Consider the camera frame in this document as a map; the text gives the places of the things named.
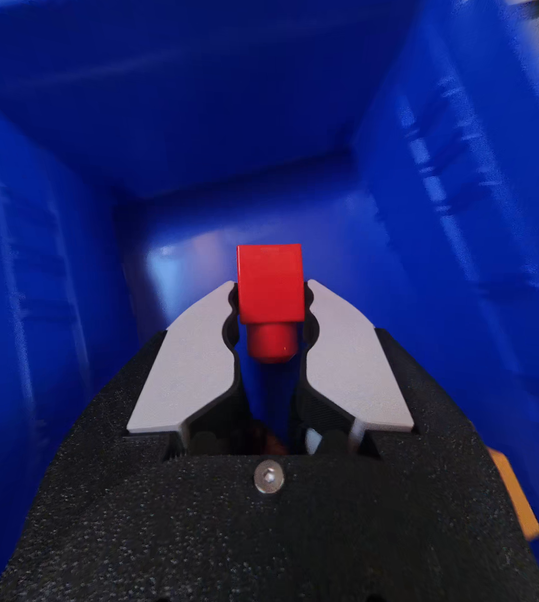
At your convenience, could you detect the orange mega block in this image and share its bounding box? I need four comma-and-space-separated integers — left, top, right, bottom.
485, 448, 539, 541

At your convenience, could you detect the red mega block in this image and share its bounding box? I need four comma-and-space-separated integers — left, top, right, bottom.
236, 243, 307, 364

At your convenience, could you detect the blue plastic bin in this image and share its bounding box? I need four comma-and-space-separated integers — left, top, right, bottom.
0, 0, 539, 602

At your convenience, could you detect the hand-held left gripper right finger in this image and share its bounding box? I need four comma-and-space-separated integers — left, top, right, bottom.
290, 279, 414, 452

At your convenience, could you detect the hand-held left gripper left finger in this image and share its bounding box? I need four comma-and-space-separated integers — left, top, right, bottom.
127, 281, 252, 452

